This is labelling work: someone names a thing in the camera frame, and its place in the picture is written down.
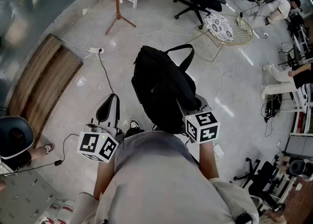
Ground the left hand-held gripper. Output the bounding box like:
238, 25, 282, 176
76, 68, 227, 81
77, 93, 124, 164

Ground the floral patterned cushion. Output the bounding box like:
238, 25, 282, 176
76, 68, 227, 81
204, 14, 235, 44

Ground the person's right forearm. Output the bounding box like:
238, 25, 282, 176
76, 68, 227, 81
198, 141, 220, 180

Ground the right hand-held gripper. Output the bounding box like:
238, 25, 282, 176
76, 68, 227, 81
185, 95, 221, 145

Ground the white power adapter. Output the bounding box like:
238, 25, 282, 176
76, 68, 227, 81
212, 143, 225, 160

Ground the person's left forearm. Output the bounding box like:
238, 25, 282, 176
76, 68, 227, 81
93, 159, 116, 201

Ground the dark blue shell chair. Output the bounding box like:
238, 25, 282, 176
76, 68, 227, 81
0, 115, 35, 160

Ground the bundle of black cables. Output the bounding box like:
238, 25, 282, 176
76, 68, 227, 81
261, 93, 284, 137

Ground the black power adapter with cable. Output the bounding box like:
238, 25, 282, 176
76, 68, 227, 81
0, 133, 81, 178

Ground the black power cable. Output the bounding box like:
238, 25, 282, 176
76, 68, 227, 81
98, 51, 115, 94

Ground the grey metal locker cabinet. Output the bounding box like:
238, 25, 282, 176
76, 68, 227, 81
0, 169, 61, 224

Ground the person's grey shirt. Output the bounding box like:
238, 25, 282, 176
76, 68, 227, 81
73, 131, 260, 224

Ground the gold wire round chair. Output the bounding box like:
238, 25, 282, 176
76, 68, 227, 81
195, 14, 254, 63

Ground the long white cable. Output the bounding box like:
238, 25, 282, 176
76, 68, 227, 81
80, 29, 233, 89

